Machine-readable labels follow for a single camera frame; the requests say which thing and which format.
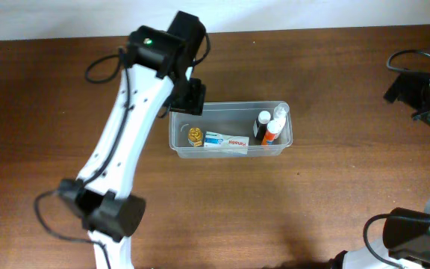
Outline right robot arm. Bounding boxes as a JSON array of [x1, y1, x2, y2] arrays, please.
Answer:
[[328, 49, 430, 269]]

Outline black bottle white cap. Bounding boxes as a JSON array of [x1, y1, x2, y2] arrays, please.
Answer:
[[253, 111, 271, 140]]

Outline white spray bottle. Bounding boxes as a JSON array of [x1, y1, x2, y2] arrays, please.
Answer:
[[273, 102, 290, 139]]

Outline clear plastic container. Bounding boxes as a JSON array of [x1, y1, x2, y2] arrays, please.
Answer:
[[169, 101, 293, 158]]

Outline white Panadol box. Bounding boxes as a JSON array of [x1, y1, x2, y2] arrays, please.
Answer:
[[203, 131, 249, 155]]

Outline right black cable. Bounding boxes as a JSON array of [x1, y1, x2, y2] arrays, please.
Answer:
[[362, 49, 430, 269]]

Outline gold lid balm jar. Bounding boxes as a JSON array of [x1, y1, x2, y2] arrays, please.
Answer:
[[187, 127, 204, 147]]

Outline orange tube white cap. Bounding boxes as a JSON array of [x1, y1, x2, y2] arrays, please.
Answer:
[[261, 120, 281, 146]]

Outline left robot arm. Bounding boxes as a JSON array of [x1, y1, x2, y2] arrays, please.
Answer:
[[56, 11, 209, 268]]

